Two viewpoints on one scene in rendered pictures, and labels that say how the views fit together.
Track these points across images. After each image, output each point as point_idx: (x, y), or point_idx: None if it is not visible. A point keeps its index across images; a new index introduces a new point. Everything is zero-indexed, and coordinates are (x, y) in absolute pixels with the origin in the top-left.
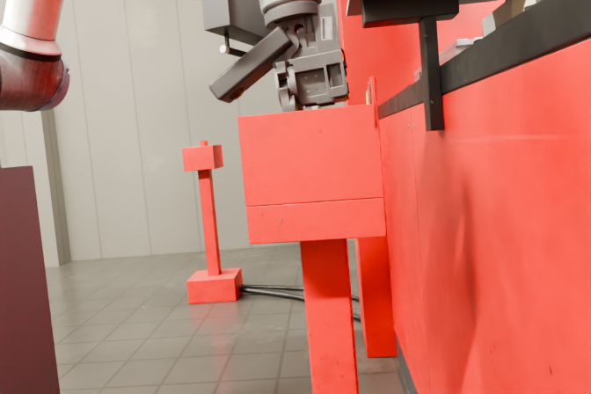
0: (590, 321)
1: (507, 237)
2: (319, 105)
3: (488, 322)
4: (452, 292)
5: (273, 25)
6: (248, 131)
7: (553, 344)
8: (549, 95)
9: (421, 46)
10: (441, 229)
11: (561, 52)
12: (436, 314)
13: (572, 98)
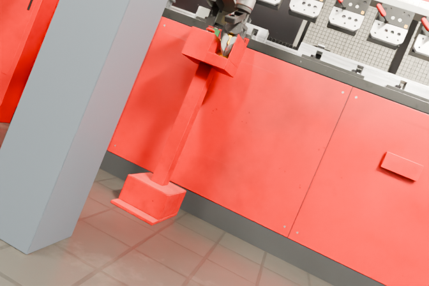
0: (269, 103)
1: (240, 85)
2: (228, 34)
3: (215, 103)
4: (182, 93)
5: (242, 9)
6: (237, 39)
7: (253, 107)
8: (274, 65)
9: (211, 15)
10: (180, 72)
11: (281, 60)
12: (152, 99)
13: (281, 69)
